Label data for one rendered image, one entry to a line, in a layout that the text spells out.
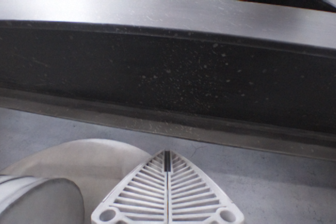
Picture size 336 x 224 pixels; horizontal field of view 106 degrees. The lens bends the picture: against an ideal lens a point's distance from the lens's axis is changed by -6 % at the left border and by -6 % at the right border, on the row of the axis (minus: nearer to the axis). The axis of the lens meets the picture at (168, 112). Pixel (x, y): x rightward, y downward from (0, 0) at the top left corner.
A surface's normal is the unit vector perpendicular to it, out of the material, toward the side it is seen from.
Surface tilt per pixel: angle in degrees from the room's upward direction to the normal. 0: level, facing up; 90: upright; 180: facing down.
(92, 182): 0
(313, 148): 0
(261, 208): 0
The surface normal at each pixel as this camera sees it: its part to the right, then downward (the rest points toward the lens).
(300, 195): 0.01, -0.60
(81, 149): 0.01, -0.79
